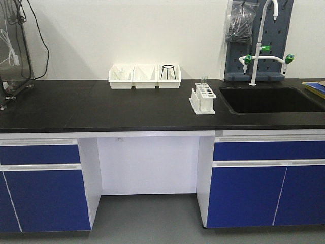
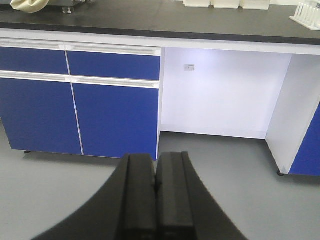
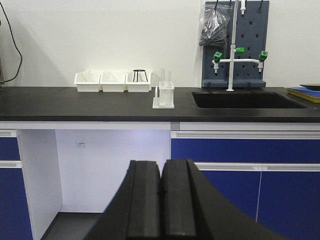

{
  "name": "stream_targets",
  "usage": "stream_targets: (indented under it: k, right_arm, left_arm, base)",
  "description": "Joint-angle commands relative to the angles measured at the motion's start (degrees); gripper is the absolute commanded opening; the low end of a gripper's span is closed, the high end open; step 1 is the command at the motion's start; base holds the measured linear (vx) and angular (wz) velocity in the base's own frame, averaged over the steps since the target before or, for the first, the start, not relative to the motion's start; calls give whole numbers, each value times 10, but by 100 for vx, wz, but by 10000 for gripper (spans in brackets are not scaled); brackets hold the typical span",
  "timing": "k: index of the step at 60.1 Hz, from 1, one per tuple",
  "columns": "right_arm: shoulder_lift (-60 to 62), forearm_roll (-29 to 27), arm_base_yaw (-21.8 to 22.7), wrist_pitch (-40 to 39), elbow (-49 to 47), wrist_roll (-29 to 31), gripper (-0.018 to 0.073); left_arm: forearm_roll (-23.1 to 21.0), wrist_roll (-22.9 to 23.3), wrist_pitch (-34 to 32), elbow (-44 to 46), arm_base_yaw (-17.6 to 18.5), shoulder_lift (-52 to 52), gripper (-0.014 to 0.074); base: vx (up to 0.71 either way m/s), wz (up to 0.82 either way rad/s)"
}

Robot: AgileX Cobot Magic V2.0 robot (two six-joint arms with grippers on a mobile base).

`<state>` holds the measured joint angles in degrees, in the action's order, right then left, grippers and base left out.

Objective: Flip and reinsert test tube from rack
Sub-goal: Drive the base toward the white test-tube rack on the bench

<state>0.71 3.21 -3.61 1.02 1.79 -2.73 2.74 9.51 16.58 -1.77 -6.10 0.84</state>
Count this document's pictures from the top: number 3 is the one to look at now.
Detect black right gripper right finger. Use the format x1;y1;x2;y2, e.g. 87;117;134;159
162;159;285;240

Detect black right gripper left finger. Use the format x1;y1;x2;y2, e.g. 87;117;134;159
84;160;160;240

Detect white test tube rack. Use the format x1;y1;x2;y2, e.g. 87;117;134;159
152;83;175;109

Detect blue-grey pegboard drying rack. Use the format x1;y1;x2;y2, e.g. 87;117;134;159
201;0;270;89

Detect blue cabinet drawer front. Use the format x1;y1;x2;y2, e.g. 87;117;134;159
170;131;320;164

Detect blue cabinet door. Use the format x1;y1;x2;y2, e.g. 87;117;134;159
196;162;320;240

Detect black sink basin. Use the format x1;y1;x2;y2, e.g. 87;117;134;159
192;92;305;109

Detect left blue cabinet front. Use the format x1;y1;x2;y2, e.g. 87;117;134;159
0;130;33;240

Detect right white plastic bin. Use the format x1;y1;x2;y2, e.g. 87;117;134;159
125;70;153;93

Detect white plastic bin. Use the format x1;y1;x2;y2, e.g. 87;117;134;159
74;70;102;93
125;70;153;93
99;70;126;93

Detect middle white plastic bin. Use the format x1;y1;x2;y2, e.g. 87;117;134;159
99;70;126;93

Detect left white plastic bin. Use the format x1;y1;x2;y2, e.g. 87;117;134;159
74;70;102;93

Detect white lab faucet green knobs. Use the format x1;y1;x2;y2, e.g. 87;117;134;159
212;0;269;92

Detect blue tray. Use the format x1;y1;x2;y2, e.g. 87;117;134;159
286;86;320;99

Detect yellow tray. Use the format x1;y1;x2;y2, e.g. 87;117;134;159
286;87;320;104

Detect black dish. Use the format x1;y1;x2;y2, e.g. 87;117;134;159
300;84;320;91

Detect plastic bag of black pegs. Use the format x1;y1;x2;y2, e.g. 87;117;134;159
198;1;233;48

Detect black wire tripod stand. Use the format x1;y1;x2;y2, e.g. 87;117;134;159
133;69;148;83

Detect black cable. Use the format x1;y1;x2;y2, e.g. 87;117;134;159
0;2;23;84

